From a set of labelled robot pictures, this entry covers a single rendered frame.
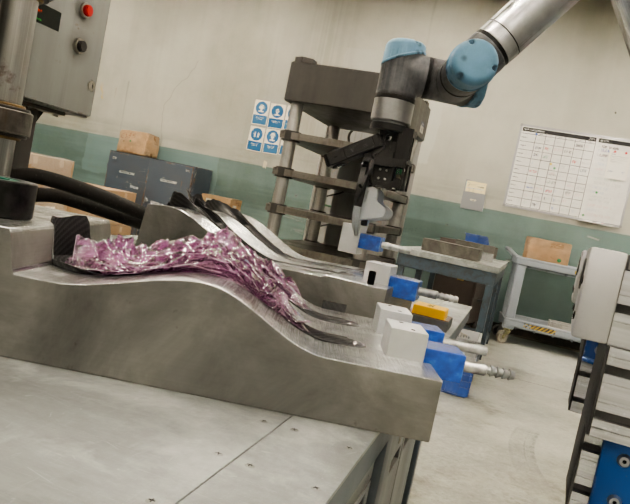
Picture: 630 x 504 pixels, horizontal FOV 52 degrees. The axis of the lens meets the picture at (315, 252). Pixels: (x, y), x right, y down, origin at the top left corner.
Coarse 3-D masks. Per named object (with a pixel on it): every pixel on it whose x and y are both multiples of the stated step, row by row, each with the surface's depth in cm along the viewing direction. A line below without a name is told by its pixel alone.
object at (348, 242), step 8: (344, 224) 121; (344, 232) 121; (352, 232) 121; (360, 232) 120; (344, 240) 121; (352, 240) 121; (360, 240) 121; (368, 240) 120; (376, 240) 120; (384, 240) 123; (344, 248) 121; (352, 248) 121; (360, 248) 123; (368, 248) 120; (376, 248) 120; (384, 248) 121; (392, 248) 120; (400, 248) 120; (408, 248) 120
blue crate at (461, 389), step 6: (462, 378) 396; (468, 378) 395; (444, 384) 399; (450, 384) 398; (456, 384) 397; (462, 384) 396; (468, 384) 396; (444, 390) 398; (450, 390) 398; (456, 390) 397; (462, 390) 395; (468, 390) 395; (462, 396) 397
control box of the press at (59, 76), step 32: (0, 0) 127; (64, 0) 139; (96, 0) 149; (64, 32) 141; (96, 32) 151; (32, 64) 135; (64, 64) 143; (96, 64) 153; (32, 96) 137; (64, 96) 146; (32, 128) 145
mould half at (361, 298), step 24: (144, 216) 95; (168, 216) 94; (192, 216) 94; (144, 240) 96; (168, 240) 94; (312, 264) 104; (336, 264) 112; (312, 288) 88; (336, 288) 87; (360, 288) 86; (384, 288) 85; (360, 312) 86
